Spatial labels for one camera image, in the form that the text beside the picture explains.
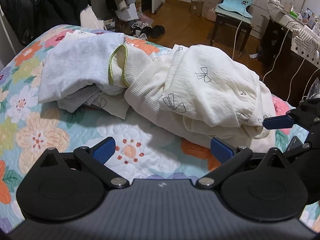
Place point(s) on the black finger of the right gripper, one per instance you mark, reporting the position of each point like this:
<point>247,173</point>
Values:
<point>278,122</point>

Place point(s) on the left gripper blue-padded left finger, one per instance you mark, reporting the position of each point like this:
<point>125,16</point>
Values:
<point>94,159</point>

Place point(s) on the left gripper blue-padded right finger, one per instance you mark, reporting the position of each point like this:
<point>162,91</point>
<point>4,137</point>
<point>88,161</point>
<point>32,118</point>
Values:
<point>230,158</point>

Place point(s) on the cream bow-print garment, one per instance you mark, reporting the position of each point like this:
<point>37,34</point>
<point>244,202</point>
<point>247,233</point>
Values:
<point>200,94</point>

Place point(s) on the light grey garment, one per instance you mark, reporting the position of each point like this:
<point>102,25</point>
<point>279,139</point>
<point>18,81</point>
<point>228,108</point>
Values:
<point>75,72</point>

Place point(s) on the cream waffle-knit garment green trim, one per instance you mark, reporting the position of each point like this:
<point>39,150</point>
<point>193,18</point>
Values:
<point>125,65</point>

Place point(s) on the hanging clothes pile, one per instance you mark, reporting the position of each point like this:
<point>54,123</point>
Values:
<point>108,14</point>

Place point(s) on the patterned desk with clutter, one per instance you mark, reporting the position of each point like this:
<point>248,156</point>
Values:
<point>290,55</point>

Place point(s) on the floral quilted bedspread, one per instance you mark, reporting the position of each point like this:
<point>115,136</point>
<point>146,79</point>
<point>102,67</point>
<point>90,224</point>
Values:
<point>56,197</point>

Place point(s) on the dark wooden chair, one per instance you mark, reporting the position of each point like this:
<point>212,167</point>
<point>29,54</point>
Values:
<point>236,21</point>

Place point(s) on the black shoes on floor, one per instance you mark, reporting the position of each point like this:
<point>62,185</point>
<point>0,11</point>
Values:
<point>154,32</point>

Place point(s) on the cardboard box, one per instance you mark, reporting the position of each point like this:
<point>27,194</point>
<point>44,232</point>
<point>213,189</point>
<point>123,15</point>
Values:
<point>196,7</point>

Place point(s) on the black jacket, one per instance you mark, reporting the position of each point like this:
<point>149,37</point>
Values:
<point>29,19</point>

